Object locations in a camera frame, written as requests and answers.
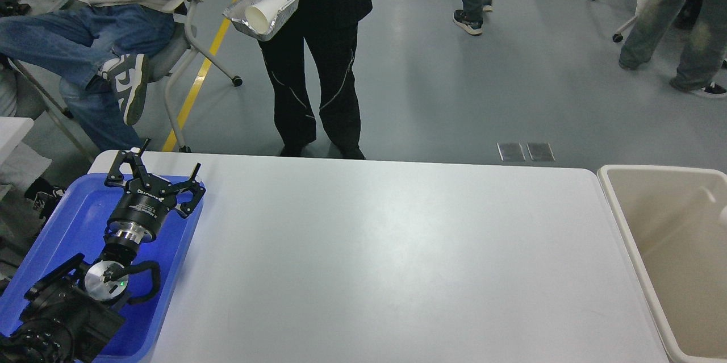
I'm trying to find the seated person in jeans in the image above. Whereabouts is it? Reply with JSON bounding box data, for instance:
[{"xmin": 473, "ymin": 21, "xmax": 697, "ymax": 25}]
[{"xmin": 1, "ymin": 0, "xmax": 175, "ymax": 151}]

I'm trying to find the grey rolling chair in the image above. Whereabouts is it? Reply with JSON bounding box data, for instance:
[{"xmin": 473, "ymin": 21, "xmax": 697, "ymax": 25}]
[{"xmin": 9, "ymin": 0, "xmax": 243, "ymax": 163}]

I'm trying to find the beige plastic bin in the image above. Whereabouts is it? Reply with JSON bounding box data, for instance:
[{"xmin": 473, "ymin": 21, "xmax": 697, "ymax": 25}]
[{"xmin": 597, "ymin": 165, "xmax": 726, "ymax": 362}]

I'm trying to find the standing person in black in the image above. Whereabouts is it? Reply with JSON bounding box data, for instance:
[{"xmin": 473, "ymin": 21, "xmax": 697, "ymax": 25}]
[{"xmin": 259, "ymin": 0, "xmax": 373, "ymax": 160}]

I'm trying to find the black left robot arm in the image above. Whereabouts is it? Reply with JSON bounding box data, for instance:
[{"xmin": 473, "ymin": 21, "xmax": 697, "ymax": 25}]
[{"xmin": 2, "ymin": 149, "xmax": 207, "ymax": 362}]

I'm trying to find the blue plastic tray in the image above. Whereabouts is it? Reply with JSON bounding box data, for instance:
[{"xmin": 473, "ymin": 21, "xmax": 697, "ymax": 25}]
[{"xmin": 1, "ymin": 173, "xmax": 203, "ymax": 362}]

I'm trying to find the person in green trousers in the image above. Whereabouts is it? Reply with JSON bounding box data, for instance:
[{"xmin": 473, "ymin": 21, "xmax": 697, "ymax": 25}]
[{"xmin": 618, "ymin": 0, "xmax": 726, "ymax": 98}]

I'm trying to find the black sneaker left edge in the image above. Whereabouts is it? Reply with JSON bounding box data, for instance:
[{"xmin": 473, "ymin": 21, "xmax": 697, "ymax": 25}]
[{"xmin": 23, "ymin": 177, "xmax": 66, "ymax": 222}]

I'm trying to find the right metal floor plate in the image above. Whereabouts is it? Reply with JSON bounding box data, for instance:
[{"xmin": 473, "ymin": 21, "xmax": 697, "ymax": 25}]
[{"xmin": 525, "ymin": 142, "xmax": 555, "ymax": 162}]

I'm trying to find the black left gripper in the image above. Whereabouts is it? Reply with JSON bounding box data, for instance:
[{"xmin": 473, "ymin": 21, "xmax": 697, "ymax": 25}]
[{"xmin": 103, "ymin": 138, "xmax": 206, "ymax": 241}]

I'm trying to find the aluminium foil tray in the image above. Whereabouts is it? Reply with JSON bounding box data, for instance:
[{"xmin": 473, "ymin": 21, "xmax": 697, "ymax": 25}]
[{"xmin": 222, "ymin": 0, "xmax": 299, "ymax": 41}]

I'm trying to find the left metal floor plate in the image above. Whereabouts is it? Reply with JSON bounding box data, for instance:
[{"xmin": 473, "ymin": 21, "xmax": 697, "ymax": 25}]
[{"xmin": 498, "ymin": 143, "xmax": 525, "ymax": 162}]

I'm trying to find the metal floor plate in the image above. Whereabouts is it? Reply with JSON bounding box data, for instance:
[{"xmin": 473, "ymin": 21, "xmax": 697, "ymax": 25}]
[
  {"xmin": 525, "ymin": 142, "xmax": 555, "ymax": 162},
  {"xmin": 498, "ymin": 143, "xmax": 525, "ymax": 162}
]

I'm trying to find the white paper cup in tray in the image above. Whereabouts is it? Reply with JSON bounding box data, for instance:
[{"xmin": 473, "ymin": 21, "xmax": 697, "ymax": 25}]
[{"xmin": 244, "ymin": 0, "xmax": 287, "ymax": 34}]

